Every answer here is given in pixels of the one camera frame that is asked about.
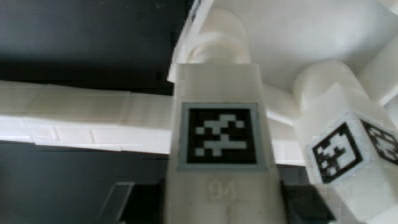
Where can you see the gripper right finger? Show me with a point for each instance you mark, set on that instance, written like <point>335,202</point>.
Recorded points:
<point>305,205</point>

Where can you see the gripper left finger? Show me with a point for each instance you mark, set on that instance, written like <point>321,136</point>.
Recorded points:
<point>134,204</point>

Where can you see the white chair leg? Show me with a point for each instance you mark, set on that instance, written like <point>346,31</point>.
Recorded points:
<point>349,141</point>
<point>223,187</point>

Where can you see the white chair seat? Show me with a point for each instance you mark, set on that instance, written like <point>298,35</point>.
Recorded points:
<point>298,36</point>

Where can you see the white U-shaped fence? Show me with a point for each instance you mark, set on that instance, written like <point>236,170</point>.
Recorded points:
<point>85,118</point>

